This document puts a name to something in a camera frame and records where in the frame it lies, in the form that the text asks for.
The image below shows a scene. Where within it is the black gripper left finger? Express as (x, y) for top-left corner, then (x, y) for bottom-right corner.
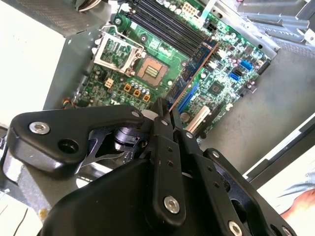
(7, 98), (188, 227)

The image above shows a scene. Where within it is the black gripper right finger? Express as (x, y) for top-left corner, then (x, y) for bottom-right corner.
(171, 108), (297, 236)

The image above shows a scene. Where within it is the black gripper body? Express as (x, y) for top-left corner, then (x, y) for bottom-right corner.
(40, 159), (217, 236)

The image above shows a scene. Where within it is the RAM stick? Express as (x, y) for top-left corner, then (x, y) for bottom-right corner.
(167, 39), (220, 111)

